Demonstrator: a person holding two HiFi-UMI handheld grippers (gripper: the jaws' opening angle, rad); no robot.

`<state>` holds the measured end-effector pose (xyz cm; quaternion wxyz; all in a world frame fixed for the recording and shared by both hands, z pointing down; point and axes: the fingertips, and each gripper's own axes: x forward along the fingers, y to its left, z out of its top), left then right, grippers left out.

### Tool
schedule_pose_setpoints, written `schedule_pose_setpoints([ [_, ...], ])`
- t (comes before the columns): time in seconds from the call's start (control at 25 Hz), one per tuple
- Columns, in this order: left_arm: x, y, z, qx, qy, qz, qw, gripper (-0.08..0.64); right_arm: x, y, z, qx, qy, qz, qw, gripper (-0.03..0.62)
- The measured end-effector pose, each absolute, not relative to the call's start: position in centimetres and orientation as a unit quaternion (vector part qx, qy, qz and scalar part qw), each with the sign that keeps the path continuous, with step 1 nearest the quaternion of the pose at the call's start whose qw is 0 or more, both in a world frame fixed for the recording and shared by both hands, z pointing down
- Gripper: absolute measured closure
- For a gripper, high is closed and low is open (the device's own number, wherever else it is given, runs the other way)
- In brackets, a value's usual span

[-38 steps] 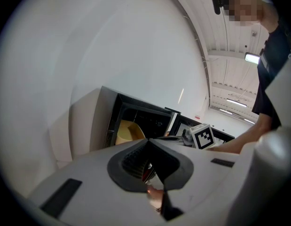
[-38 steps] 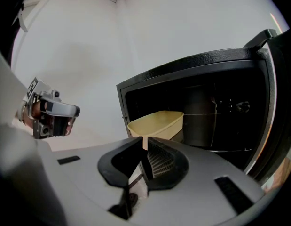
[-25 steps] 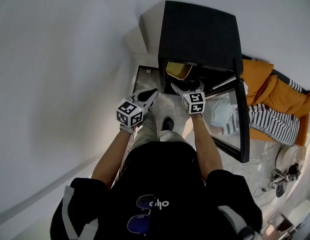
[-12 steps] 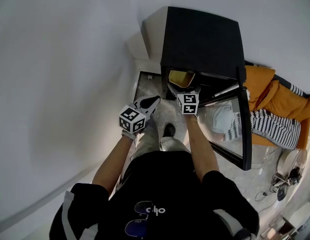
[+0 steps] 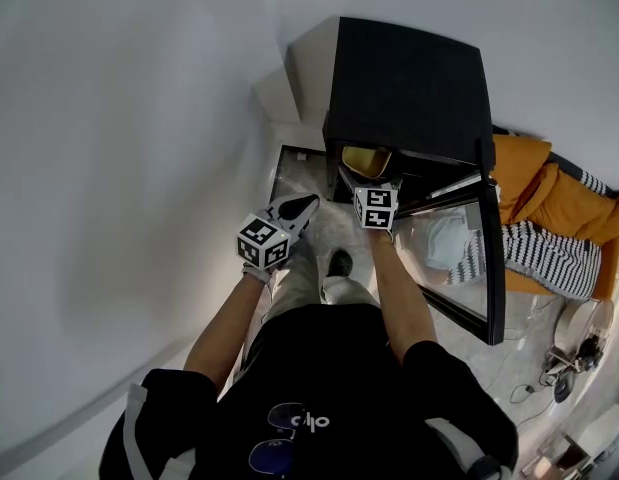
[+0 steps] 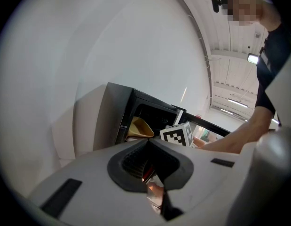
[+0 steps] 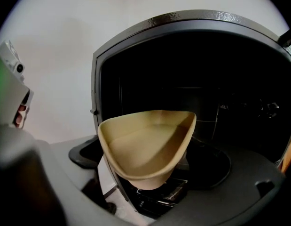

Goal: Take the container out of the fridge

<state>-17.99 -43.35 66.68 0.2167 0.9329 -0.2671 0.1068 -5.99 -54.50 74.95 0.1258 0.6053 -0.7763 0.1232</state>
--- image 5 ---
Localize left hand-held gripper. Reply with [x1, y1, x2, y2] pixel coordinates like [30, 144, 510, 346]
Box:
[236, 193, 321, 272]

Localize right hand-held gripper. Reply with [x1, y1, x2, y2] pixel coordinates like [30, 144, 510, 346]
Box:
[337, 163, 405, 232]

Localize yellow translucent container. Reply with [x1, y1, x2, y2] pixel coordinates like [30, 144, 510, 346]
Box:
[341, 145, 393, 180]

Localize black mini fridge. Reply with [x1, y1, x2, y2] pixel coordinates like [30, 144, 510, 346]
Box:
[322, 16, 496, 205]

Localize person's left forearm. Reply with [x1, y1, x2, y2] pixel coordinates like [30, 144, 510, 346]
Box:
[182, 266, 276, 385]

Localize person's right forearm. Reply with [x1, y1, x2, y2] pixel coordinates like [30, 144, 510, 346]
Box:
[364, 226, 439, 368]

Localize black glass fridge door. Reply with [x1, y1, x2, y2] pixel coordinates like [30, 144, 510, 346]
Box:
[391, 137, 507, 347]

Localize person's grey trousers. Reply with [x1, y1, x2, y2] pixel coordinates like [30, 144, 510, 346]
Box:
[241, 232, 381, 369]

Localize person's black shoe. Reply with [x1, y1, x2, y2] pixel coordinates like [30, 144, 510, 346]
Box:
[326, 248, 355, 279]

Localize light blue cloth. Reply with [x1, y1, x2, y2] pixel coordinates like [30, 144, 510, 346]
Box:
[425, 214, 474, 271]

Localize person's black t-shirt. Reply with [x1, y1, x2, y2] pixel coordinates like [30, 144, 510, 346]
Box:
[97, 302, 520, 480]

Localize orange sofa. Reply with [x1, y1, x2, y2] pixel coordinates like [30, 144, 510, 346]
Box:
[490, 126, 619, 302]

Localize black white striped blanket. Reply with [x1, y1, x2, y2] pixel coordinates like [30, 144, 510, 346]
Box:
[446, 166, 616, 303]

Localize dark sunglasses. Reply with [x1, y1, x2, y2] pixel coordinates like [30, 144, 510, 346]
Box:
[248, 401, 306, 478]

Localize round floor fan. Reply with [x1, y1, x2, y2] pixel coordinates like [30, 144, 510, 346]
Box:
[540, 297, 616, 405]

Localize wooden furniture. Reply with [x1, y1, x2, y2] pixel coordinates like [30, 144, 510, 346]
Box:
[536, 403, 619, 480]

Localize thin gripper cable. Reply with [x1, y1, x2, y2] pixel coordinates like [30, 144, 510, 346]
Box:
[259, 281, 276, 323]

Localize beige wall cabinet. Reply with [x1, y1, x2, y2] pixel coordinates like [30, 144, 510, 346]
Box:
[252, 16, 340, 125]

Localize grey shoulder strap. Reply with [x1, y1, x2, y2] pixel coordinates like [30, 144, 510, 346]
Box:
[422, 416, 491, 472]
[121, 381, 158, 480]

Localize floor cable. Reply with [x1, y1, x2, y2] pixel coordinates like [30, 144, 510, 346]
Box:
[508, 381, 558, 422]

